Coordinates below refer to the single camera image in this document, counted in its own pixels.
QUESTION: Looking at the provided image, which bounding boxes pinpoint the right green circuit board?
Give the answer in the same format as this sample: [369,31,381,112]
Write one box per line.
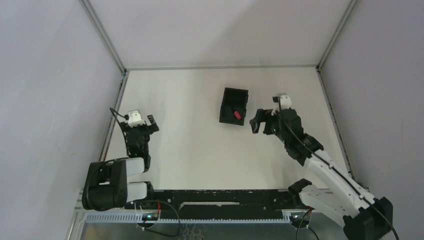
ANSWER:
[289,214,310,229]

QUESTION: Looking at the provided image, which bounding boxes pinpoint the right aluminium frame rail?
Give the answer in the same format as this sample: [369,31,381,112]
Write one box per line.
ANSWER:
[315,0,360,180]

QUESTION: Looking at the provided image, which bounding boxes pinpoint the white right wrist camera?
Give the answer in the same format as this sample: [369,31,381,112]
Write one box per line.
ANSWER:
[271,93,292,116]

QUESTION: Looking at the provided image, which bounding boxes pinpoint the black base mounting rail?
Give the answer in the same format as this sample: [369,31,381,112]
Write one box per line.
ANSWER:
[124,189,307,220]

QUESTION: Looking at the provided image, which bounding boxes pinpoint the green circuit board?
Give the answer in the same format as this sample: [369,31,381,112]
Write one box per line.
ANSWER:
[141,213,159,222]
[289,214,310,229]

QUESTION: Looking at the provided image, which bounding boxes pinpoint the black plastic bin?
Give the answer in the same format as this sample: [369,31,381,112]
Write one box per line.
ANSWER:
[219,87,249,126]

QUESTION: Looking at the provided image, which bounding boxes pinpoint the rear aluminium frame rail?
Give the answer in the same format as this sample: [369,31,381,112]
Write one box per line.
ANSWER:
[126,64,317,72]

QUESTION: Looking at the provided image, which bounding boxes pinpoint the white slotted cable duct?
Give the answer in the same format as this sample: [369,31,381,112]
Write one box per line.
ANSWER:
[84,212,290,224]

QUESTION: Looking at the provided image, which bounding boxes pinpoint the red handled screwdriver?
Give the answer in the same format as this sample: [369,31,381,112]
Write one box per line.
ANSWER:
[233,110,242,120]

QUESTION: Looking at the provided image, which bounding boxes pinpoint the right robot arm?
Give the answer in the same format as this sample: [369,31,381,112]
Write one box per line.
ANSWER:
[249,108,400,240]

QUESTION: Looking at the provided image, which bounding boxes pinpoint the left aluminium frame rail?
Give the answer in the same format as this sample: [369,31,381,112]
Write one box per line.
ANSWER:
[79,0,129,162]

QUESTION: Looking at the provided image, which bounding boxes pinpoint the left green circuit board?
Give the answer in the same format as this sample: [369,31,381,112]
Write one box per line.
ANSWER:
[141,213,159,222]

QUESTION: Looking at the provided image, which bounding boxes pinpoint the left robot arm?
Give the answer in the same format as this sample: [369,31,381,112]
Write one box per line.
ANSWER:
[81,111,160,212]

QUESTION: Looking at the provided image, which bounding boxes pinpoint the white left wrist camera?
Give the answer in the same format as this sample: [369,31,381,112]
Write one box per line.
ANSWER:
[127,110,146,128]

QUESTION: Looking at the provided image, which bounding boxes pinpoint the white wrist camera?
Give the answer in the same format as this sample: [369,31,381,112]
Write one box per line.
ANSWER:
[127,110,146,128]
[271,93,292,116]

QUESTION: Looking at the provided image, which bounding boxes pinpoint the aluminium frame rail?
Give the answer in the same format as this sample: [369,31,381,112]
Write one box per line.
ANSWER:
[315,0,360,180]
[79,0,129,162]
[126,64,317,72]

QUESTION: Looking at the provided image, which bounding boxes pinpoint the left black looping cable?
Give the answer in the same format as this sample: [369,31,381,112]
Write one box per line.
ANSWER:
[133,200,182,239]

